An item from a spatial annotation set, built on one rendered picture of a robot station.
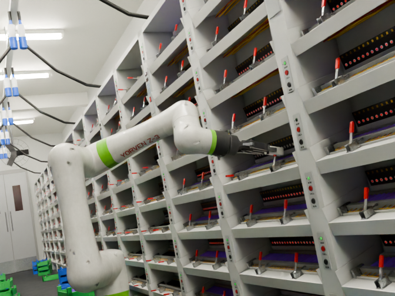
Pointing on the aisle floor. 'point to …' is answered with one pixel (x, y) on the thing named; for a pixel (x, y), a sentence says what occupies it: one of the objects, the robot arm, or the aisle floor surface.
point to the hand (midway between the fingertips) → (274, 151)
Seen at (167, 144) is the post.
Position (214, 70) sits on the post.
